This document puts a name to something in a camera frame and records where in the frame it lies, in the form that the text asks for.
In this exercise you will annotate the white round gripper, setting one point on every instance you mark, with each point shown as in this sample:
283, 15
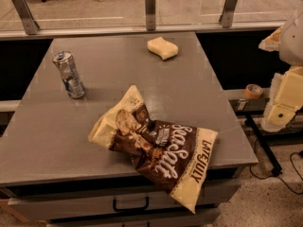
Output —
293, 43

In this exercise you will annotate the silver blue redbull can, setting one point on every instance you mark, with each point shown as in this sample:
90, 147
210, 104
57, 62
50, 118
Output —
65, 63

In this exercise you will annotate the orange tape roll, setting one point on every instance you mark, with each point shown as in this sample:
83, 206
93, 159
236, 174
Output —
253, 91

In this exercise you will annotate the black metal stand leg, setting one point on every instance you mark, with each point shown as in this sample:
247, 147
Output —
277, 169

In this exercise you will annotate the yellow sponge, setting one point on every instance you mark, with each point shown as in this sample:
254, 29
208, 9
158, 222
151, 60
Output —
164, 49

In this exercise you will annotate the brown sea salt chip bag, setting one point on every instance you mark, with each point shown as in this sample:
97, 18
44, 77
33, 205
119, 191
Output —
173, 156

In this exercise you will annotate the grey drawer cabinet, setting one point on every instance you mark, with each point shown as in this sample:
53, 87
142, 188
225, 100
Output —
94, 208

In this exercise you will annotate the right metal railing bracket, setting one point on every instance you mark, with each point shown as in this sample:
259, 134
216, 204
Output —
226, 19

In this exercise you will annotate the metal railing bracket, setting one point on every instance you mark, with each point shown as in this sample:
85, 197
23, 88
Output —
226, 19
28, 22
150, 14

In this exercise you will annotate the middle metal railing bracket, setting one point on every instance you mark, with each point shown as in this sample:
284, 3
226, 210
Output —
150, 14

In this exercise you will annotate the black drawer handle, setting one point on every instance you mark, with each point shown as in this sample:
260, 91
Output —
131, 205

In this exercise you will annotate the left metal railing bracket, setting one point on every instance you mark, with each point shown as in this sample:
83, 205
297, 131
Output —
28, 22

